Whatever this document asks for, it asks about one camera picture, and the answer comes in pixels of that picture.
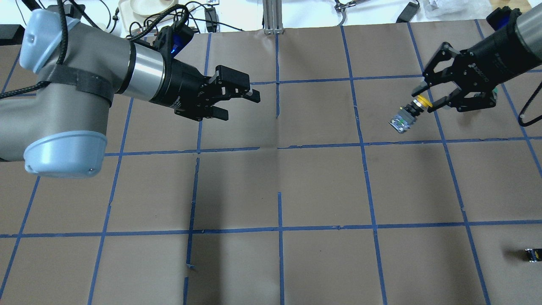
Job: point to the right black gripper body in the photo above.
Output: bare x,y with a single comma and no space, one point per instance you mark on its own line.
491,54

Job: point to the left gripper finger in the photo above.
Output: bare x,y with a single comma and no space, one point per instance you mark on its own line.
213,112
227,83

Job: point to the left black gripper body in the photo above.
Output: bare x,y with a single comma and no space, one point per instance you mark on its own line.
180,87

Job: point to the yellow push button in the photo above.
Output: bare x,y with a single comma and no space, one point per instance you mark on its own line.
407,115

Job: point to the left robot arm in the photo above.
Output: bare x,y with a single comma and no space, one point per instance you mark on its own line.
58,126

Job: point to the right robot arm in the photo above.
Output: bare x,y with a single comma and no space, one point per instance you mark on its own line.
439,73

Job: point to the green push button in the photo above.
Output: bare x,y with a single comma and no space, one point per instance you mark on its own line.
533,254

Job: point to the black power adapter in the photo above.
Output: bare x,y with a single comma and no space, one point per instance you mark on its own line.
408,12

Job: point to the aluminium frame post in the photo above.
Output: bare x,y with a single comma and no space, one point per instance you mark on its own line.
272,17

